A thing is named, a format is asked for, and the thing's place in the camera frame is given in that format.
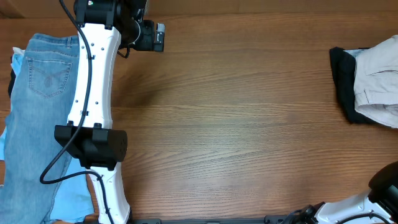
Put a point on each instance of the folded black garment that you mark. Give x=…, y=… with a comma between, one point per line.
x=343, y=66

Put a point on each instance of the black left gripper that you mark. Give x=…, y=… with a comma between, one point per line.
x=147, y=43

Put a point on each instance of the beige cotton shorts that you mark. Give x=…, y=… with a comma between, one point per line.
x=375, y=82

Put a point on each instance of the white garment under jeans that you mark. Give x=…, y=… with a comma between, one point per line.
x=18, y=51

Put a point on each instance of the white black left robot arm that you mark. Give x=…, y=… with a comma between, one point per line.
x=104, y=29

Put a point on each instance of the light blue shirt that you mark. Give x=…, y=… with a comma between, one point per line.
x=73, y=200

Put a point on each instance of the light blue denim jeans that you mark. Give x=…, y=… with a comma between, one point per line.
x=41, y=98

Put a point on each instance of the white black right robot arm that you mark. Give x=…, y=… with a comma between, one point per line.
x=376, y=205

